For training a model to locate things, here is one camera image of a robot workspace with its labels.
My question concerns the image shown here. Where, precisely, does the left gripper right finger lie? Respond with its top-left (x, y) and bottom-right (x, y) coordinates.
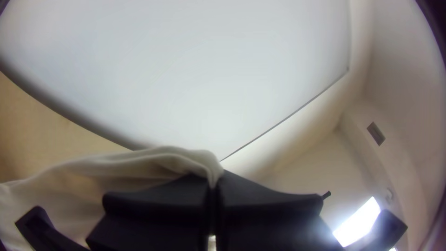
top-left (214, 170), bottom-right (345, 251)

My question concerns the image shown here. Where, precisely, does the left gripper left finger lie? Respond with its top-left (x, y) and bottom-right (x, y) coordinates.
top-left (85, 173), bottom-right (213, 251)

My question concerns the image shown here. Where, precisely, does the cream t-shirt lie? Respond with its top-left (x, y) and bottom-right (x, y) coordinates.
top-left (0, 145), bottom-right (225, 251)

